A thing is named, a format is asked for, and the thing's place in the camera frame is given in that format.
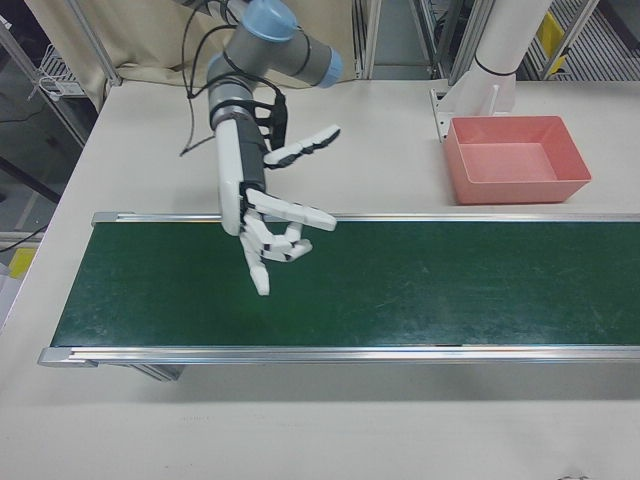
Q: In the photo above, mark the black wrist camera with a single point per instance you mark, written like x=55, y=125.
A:
x=277, y=120

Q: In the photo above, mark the aluminium frame structure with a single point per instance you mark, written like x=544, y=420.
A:
x=370, y=40

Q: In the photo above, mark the slanted aluminium frame post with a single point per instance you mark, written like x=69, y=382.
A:
x=100, y=50

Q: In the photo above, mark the white column with base bracket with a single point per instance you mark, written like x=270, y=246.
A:
x=500, y=40

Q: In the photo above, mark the aluminium conveyor side rail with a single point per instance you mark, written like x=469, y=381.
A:
x=300, y=355
x=400, y=217

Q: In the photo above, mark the pink plastic box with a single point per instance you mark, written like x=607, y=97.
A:
x=510, y=192

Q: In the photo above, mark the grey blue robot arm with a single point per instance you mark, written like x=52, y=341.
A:
x=280, y=55

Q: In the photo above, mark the green conveyor belt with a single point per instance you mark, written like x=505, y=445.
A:
x=400, y=285

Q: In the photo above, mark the yellow sheet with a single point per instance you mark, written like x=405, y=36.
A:
x=22, y=263

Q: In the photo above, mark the beige curtain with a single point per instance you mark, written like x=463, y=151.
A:
x=150, y=40

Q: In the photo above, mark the yellow panel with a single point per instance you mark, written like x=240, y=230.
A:
x=551, y=32

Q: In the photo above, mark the aluminium conveyor leg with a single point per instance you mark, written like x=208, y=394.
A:
x=160, y=372

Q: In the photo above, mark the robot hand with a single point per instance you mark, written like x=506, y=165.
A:
x=230, y=190

